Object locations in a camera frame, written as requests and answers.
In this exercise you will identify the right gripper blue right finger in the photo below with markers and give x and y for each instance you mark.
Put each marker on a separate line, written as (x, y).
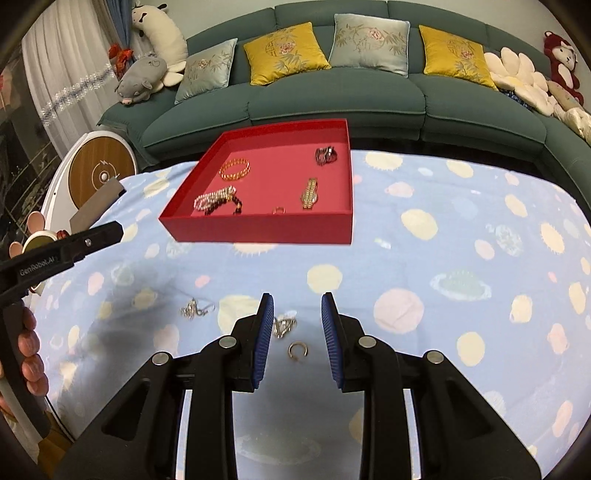
(330, 318)

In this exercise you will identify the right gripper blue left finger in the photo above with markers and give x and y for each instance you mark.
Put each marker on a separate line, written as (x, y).
(264, 324)

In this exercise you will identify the gold wristwatch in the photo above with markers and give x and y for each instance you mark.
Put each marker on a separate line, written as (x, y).
(310, 195)

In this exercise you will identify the silver wristwatch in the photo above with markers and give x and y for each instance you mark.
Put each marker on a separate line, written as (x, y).
(326, 155)

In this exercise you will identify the red jewelry tray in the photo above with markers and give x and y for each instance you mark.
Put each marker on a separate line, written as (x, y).
(230, 194)

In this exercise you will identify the person left hand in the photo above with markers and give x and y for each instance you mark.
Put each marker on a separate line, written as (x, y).
(32, 367)

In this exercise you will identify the white mouse-ear mirror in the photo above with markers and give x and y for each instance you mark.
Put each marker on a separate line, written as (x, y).
(38, 235)

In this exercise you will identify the white round wood-faced appliance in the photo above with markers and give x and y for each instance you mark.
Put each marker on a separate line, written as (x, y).
(95, 158)

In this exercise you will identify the white sheer curtain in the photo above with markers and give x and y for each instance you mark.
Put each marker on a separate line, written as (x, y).
(68, 72)

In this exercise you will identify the grey plush pig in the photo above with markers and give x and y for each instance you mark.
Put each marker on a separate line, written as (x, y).
(141, 80)

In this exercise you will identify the left grey embroidered cushion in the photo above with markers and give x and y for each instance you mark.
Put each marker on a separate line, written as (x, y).
(207, 70)

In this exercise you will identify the grey embroidered cushion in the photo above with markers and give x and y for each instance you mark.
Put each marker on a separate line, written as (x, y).
(207, 70)
(362, 41)

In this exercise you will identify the red orange plush toy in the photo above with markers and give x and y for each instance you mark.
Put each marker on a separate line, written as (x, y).
(119, 59)

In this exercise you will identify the left yellow embroidered cushion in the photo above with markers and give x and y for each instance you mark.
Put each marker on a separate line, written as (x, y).
(285, 52)

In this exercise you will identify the yellow embroidered cushion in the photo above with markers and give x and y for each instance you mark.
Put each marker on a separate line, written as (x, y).
(285, 52)
(453, 56)

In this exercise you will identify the green sectional sofa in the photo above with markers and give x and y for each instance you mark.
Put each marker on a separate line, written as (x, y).
(437, 111)

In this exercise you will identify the white plush animal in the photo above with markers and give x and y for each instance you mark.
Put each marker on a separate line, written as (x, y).
(165, 37)

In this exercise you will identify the right grey embroidered cushion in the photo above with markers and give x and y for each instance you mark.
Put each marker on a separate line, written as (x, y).
(362, 41)

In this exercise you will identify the right yellow embroidered cushion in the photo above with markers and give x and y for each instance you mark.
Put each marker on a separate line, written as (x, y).
(453, 56)

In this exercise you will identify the cream flower cushion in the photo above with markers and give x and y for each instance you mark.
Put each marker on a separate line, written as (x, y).
(516, 72)

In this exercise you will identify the cream quilted blanket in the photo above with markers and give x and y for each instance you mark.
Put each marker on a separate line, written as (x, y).
(577, 119)

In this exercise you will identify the beige small cushion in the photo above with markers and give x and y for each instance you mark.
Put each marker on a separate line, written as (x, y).
(564, 98)

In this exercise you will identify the red plush monkey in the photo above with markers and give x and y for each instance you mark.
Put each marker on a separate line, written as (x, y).
(563, 62)

